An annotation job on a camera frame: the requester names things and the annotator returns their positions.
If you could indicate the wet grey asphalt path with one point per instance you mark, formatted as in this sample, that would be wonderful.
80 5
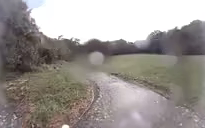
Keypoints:
123 103

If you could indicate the green grass field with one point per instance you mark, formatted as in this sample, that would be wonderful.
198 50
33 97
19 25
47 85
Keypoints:
146 68

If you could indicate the grass verge with dead leaves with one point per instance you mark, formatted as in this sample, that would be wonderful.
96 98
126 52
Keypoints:
53 93

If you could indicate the robot's own part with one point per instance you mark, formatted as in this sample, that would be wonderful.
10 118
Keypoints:
65 126

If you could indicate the row of trees and bushes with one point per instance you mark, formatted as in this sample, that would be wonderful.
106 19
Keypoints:
21 43

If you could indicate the dark line of trees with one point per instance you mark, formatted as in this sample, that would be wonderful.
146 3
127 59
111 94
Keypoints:
186 40

